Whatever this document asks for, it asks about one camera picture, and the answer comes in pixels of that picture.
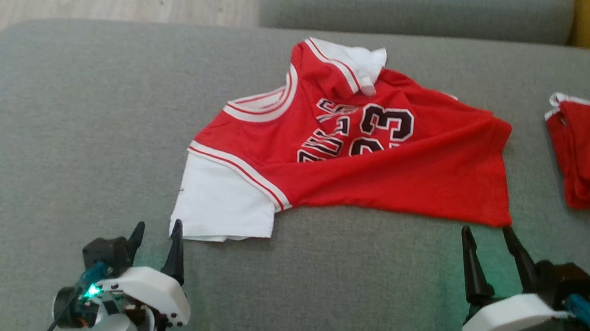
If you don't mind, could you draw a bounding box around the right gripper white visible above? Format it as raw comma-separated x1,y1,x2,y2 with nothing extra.
453,223,578,331

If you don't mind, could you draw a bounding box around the grey sofa seat cushion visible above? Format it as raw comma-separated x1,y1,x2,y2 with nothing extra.
0,2,590,331

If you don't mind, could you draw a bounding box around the red basketball jersey number 23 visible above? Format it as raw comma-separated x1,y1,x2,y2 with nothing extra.
168,27,526,266

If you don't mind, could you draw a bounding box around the left camera cable blue plug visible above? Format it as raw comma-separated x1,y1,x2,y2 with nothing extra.
44,257,109,331

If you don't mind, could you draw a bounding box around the grey sofa back cushion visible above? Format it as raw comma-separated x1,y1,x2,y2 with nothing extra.
257,0,576,51

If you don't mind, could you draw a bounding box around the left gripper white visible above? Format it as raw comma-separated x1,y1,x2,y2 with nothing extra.
96,213,199,329

